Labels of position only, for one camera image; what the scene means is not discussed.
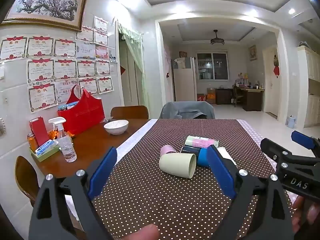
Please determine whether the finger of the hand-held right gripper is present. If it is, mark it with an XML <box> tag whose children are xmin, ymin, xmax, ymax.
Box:
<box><xmin>291</xmin><ymin>130</ymin><xmax>320</xmax><ymax>158</ymax></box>
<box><xmin>260</xmin><ymin>138</ymin><xmax>294</xmax><ymax>167</ymax></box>

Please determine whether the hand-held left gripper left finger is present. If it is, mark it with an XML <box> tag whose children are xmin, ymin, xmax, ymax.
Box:
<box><xmin>28</xmin><ymin>146</ymin><xmax>118</xmax><ymax>240</ymax></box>

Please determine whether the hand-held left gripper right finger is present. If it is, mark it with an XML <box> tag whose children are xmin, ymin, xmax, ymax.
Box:
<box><xmin>206</xmin><ymin>145</ymin><xmax>294</xmax><ymax>240</ymax></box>

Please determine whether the pale green cup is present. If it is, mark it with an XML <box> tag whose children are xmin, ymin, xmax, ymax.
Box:
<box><xmin>159</xmin><ymin>152</ymin><xmax>197</xmax><ymax>179</ymax></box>

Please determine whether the white cup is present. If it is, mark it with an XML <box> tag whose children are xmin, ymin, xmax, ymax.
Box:
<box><xmin>216</xmin><ymin>147</ymin><xmax>238</xmax><ymax>168</ymax></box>

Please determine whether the blue cup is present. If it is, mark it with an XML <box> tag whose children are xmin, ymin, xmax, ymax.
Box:
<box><xmin>197</xmin><ymin>148</ymin><xmax>213</xmax><ymax>168</ymax></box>

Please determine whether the green and pink patterned cup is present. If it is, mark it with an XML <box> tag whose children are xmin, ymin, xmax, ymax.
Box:
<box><xmin>185</xmin><ymin>135</ymin><xmax>220</xmax><ymax>149</ymax></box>

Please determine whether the dark navy cup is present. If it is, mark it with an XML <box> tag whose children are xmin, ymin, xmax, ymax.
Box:
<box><xmin>180</xmin><ymin>144</ymin><xmax>202</xmax><ymax>155</ymax></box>

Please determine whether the person's right hand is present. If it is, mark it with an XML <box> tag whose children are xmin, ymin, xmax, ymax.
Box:
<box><xmin>292</xmin><ymin>195</ymin><xmax>320</xmax><ymax>236</ymax></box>

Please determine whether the person's left hand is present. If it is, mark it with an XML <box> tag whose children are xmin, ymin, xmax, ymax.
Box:
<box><xmin>124</xmin><ymin>224</ymin><xmax>160</xmax><ymax>240</ymax></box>

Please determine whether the clear spray bottle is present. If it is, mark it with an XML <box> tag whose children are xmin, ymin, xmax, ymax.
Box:
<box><xmin>48</xmin><ymin>117</ymin><xmax>77</xmax><ymax>163</ymax></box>

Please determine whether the white bowl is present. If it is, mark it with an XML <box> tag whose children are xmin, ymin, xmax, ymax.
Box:
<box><xmin>103</xmin><ymin>119</ymin><xmax>130</xmax><ymax>136</ymax></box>

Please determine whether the dark wooden desk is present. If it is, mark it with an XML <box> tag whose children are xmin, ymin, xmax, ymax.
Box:
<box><xmin>232</xmin><ymin>83</ymin><xmax>265</xmax><ymax>112</ymax></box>

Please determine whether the white tall cabinet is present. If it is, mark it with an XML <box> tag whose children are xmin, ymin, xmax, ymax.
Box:
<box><xmin>297</xmin><ymin>45</ymin><xmax>320</xmax><ymax>130</ymax></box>

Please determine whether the green tray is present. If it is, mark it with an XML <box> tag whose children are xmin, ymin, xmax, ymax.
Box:
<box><xmin>28</xmin><ymin>140</ymin><xmax>61</xmax><ymax>162</ymax></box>

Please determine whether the white door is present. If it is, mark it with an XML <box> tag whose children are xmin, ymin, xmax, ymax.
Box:
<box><xmin>262</xmin><ymin>47</ymin><xmax>279</xmax><ymax>117</ymax></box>

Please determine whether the red tote bag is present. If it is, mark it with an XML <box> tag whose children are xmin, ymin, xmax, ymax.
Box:
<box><xmin>57</xmin><ymin>85</ymin><xmax>106</xmax><ymax>136</ymax></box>

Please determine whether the blue and white tissue pack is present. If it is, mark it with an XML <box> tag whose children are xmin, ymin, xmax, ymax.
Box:
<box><xmin>35</xmin><ymin>140</ymin><xmax>59</xmax><ymax>157</ymax></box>

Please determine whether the orange wrapper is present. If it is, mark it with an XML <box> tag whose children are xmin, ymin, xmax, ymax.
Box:
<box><xmin>48</xmin><ymin>129</ymin><xmax>73</xmax><ymax>141</ymax></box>

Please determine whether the brown polka dot tablecloth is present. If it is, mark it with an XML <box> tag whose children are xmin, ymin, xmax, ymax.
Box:
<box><xmin>90</xmin><ymin>119</ymin><xmax>295</xmax><ymax>240</ymax></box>

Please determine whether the wooden chair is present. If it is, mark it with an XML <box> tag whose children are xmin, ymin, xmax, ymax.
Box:
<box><xmin>15</xmin><ymin>155</ymin><xmax>41</xmax><ymax>207</ymax></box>
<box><xmin>110</xmin><ymin>105</ymin><xmax>150</xmax><ymax>120</ymax></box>

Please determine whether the grey jacket on chair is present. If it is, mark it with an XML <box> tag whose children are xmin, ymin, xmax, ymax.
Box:
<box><xmin>159</xmin><ymin>101</ymin><xmax>216</xmax><ymax>120</ymax></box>

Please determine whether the dark low cabinet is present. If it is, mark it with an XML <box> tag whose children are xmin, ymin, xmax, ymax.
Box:
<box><xmin>215</xmin><ymin>88</ymin><xmax>234</xmax><ymax>105</ymax></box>

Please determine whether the red box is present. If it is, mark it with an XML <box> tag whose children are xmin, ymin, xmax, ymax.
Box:
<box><xmin>29</xmin><ymin>116</ymin><xmax>50</xmax><ymax>147</ymax></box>

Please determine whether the cardboard box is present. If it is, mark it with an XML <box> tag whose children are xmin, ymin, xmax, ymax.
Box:
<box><xmin>206</xmin><ymin>88</ymin><xmax>217</xmax><ymax>104</ymax></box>

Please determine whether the small orange bottle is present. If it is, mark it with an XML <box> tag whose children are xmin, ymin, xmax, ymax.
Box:
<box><xmin>27</xmin><ymin>133</ymin><xmax>39</xmax><ymax>152</ymax></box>

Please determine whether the red hanging door decoration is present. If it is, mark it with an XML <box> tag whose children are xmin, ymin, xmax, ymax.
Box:
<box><xmin>272</xmin><ymin>51</ymin><xmax>281</xmax><ymax>76</ymax></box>

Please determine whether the white refrigerator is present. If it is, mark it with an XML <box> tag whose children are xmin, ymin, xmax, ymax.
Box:
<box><xmin>172</xmin><ymin>57</ymin><xmax>198</xmax><ymax>102</ymax></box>

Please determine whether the window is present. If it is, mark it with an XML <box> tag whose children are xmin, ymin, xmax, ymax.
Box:
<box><xmin>196</xmin><ymin>52</ymin><xmax>229</xmax><ymax>81</ymax></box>

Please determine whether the green door curtain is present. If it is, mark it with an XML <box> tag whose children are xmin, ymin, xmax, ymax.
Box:
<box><xmin>117</xmin><ymin>21</ymin><xmax>147</xmax><ymax>107</ymax></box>

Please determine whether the ceiling fan lamp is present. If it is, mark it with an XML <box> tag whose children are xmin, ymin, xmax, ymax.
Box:
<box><xmin>210</xmin><ymin>29</ymin><xmax>226</xmax><ymax>46</ymax></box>

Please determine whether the framed blossom painting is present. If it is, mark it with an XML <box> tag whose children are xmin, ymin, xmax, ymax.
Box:
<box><xmin>1</xmin><ymin>0</ymin><xmax>89</xmax><ymax>32</ymax></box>

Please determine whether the small framed wall picture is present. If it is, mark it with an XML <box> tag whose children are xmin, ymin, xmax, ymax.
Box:
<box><xmin>248</xmin><ymin>45</ymin><xmax>258</xmax><ymax>61</ymax></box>

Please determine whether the group of wall certificates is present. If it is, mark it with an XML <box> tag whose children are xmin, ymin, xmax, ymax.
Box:
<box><xmin>0</xmin><ymin>16</ymin><xmax>117</xmax><ymax>113</ymax></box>

